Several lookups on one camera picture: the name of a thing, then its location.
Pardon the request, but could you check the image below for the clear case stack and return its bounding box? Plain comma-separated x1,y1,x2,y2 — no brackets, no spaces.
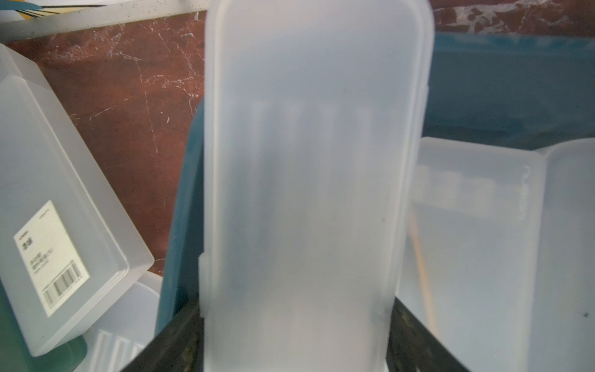
76,272,163,371

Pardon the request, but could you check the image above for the clear case with red pen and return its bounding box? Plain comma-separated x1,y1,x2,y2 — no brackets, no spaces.
397,137,546,371

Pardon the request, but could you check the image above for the teal plastic tray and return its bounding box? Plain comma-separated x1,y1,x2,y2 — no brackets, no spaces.
156,33,594,331

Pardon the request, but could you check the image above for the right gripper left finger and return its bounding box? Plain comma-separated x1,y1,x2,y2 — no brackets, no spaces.
122,299,205,372

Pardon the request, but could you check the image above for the clear rectangular case front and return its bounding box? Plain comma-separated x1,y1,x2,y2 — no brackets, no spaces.
528,138,594,371

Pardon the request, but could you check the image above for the green pencil case rear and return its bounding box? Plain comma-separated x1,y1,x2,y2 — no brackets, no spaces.
0,283,88,372

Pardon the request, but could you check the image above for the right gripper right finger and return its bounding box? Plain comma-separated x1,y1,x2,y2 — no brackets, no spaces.
387,297,469,372

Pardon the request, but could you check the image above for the clear ribbed case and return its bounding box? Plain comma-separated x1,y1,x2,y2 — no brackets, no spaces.
199,1,435,371

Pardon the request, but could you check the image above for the clear case with barcode label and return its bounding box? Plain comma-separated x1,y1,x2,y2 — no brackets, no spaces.
1,46,154,357

